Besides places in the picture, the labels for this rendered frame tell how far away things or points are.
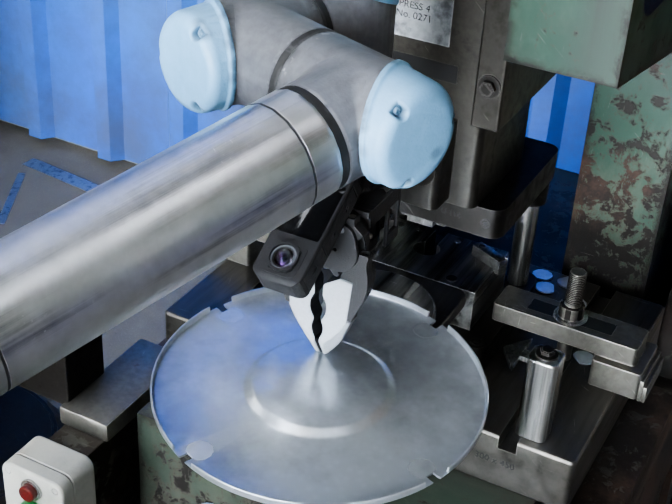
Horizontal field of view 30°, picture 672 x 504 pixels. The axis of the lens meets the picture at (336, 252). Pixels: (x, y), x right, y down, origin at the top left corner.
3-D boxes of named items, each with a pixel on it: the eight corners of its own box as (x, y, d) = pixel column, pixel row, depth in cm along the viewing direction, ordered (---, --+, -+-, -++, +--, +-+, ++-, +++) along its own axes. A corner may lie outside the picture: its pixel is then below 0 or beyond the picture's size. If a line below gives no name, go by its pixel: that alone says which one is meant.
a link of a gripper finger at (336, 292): (377, 335, 114) (384, 249, 109) (346, 369, 109) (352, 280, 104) (347, 325, 115) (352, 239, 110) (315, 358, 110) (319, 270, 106)
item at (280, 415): (85, 369, 109) (85, 362, 109) (337, 254, 125) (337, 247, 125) (295, 571, 92) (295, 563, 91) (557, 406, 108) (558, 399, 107)
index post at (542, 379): (543, 445, 115) (558, 362, 110) (512, 434, 116) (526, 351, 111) (553, 429, 117) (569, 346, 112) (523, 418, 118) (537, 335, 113)
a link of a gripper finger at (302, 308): (347, 325, 115) (352, 239, 110) (315, 358, 110) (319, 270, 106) (317, 315, 116) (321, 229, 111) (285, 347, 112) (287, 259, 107)
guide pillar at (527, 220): (523, 288, 132) (541, 171, 124) (503, 282, 133) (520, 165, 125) (530, 278, 133) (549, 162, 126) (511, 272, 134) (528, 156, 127)
